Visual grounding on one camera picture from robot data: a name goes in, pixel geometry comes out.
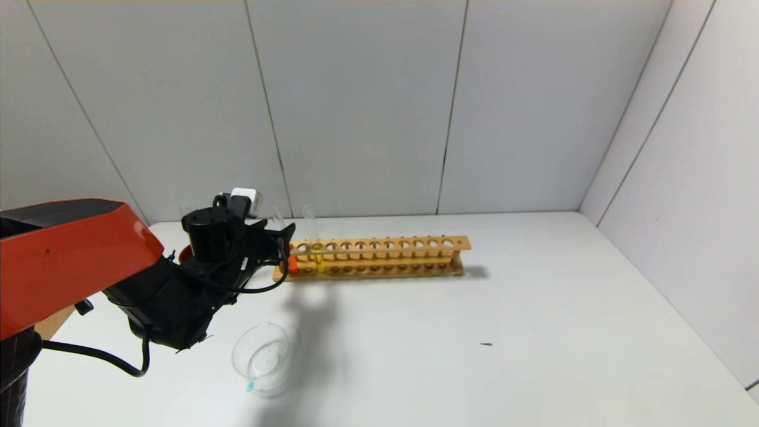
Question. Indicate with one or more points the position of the test tube with red pigment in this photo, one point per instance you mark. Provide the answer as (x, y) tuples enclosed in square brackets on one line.
[(293, 265)]

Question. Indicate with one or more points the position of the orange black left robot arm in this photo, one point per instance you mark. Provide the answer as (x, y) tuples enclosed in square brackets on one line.
[(71, 261)]

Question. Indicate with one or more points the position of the test tube with yellow pigment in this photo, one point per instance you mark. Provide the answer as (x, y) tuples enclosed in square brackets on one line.
[(319, 261)]

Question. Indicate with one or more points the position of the wooden test tube rack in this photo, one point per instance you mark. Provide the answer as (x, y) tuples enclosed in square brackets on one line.
[(385, 267)]

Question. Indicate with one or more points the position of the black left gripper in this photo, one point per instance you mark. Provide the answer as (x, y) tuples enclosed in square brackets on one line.
[(278, 237)]

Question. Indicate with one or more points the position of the clear glass beaker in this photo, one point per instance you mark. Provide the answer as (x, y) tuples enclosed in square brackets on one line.
[(264, 359)]

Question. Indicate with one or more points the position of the red plastic cup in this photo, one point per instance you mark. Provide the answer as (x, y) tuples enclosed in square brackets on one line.
[(185, 255)]

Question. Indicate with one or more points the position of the empty clear test tube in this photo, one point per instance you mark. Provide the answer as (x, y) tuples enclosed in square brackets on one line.
[(188, 209)]

